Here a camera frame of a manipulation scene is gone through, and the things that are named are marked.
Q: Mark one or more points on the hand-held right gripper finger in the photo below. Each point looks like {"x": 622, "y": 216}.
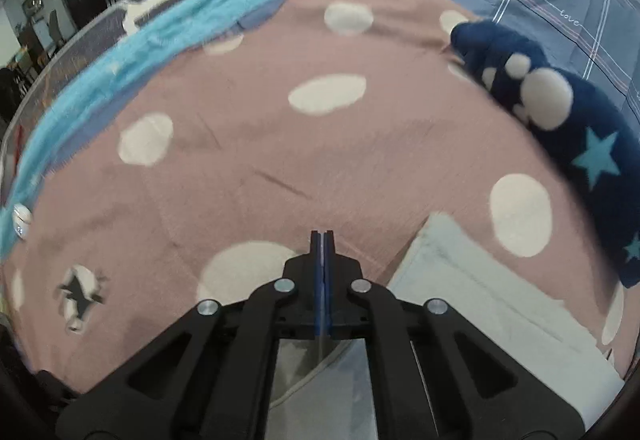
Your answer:
{"x": 329, "y": 270}
{"x": 318, "y": 270}

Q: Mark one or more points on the white garment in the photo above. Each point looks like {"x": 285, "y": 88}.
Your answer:
{"x": 475, "y": 300}

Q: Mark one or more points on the pink polka-dot bedsheet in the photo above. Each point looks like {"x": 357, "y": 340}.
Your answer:
{"x": 300, "y": 160}

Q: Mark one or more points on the navy star-print plush pillow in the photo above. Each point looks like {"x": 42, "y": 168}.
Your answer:
{"x": 560, "y": 145}

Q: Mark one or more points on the light blue fleece blanket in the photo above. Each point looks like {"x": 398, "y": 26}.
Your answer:
{"x": 150, "y": 50}

